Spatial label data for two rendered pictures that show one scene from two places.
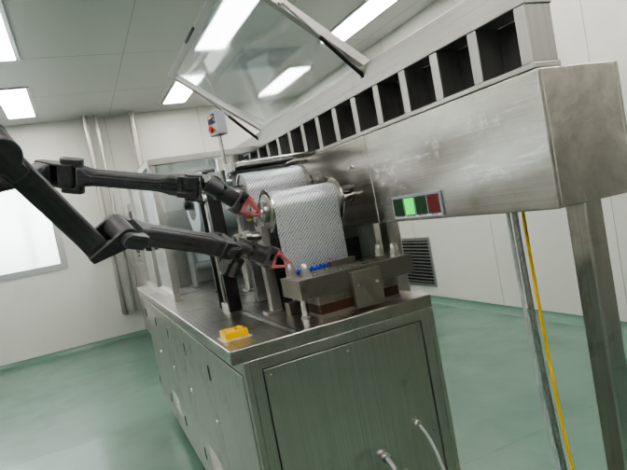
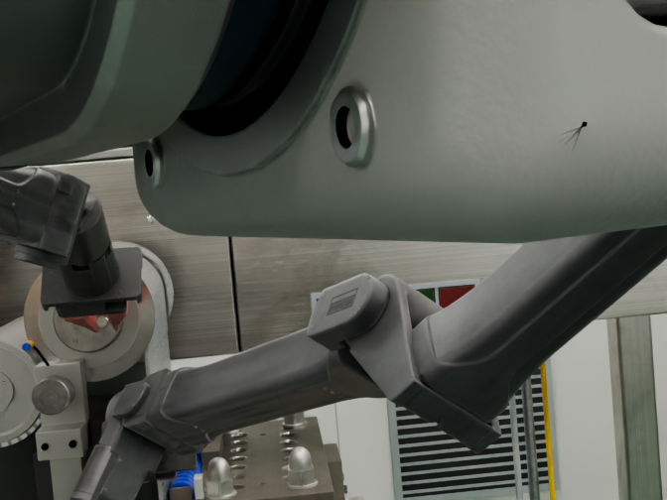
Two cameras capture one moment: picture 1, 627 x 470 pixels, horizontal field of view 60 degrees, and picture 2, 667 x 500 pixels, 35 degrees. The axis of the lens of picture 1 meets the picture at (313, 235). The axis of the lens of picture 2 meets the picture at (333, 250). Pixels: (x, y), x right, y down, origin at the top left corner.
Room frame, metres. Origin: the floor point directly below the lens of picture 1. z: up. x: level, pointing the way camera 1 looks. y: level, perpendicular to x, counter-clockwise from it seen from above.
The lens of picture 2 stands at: (1.15, 1.19, 1.38)
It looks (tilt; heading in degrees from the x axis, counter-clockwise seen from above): 4 degrees down; 290
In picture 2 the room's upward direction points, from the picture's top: 5 degrees counter-clockwise
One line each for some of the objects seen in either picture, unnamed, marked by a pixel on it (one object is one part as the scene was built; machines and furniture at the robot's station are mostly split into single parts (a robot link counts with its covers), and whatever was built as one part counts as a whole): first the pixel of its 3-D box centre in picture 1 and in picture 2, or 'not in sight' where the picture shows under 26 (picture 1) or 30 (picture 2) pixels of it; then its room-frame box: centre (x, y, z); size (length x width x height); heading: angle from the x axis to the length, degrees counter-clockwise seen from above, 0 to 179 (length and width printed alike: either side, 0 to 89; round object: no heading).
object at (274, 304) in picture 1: (264, 270); (69, 499); (1.85, 0.19, 1.05); 0.06 x 0.05 x 0.31; 113
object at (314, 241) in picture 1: (313, 246); (164, 415); (1.82, 0.00, 1.10); 0.23 x 0.01 x 0.18; 113
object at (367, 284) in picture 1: (367, 286); (336, 492); (1.65, -0.13, 0.97); 0.10 x 0.03 x 0.11; 113
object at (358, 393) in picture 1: (248, 378); not in sight; (2.72, 0.46, 0.43); 2.52 x 0.64 x 0.86; 23
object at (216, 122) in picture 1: (215, 123); not in sight; (2.35, 0.33, 1.66); 0.07 x 0.07 x 0.10; 41
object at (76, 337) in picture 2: (263, 212); (87, 318); (1.83, 0.15, 1.25); 0.07 x 0.02 x 0.07; 23
